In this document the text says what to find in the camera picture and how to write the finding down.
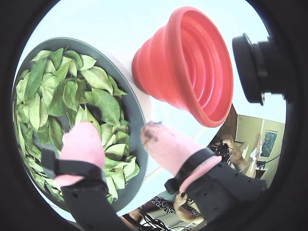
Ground green leaves pile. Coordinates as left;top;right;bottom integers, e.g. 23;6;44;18
13;48;141;204

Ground black handheld device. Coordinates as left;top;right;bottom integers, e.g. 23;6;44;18
209;141;233;159

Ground black white patterned fabric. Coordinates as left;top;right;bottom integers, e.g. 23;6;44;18
150;196;200;217

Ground dark grey round bowl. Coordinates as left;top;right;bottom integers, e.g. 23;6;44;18
12;37;147;212

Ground pink covered gripper finger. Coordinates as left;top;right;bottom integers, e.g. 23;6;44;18
40;122;130;231
141;121;268;224

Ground red collapsible silicone cup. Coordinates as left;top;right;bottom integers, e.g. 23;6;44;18
131;6;234;128

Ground framed green picture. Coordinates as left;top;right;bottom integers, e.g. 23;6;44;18
261;129;277;157

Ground black camera lens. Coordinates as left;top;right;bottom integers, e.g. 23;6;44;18
231;33;288;106

